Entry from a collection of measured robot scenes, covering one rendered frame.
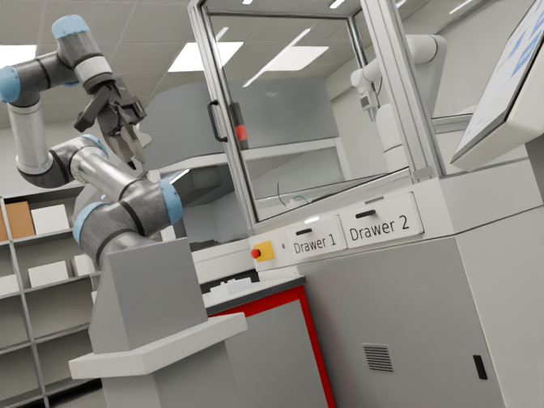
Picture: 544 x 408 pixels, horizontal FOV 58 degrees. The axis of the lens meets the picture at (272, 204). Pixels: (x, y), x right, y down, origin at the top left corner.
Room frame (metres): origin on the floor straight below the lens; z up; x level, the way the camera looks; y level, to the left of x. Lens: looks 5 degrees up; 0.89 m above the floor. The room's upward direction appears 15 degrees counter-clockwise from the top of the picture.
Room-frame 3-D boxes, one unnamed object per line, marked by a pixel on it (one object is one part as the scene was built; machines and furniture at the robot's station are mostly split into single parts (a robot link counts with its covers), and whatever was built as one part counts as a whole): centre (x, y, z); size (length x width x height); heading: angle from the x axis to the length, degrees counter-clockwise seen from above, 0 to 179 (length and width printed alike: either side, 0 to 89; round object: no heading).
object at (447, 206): (1.89, -0.54, 0.87); 1.02 x 0.95 x 0.14; 32
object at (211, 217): (3.29, 0.52, 1.13); 1.78 x 1.14 x 0.45; 32
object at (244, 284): (1.78, 0.22, 0.78); 0.12 x 0.08 x 0.04; 141
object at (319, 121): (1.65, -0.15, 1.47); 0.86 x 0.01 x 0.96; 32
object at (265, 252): (1.94, 0.08, 0.88); 0.07 x 0.05 x 0.07; 32
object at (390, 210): (1.40, -0.28, 0.87); 0.29 x 0.02 x 0.11; 32
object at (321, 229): (1.67, -0.11, 0.87); 0.29 x 0.02 x 0.11; 32
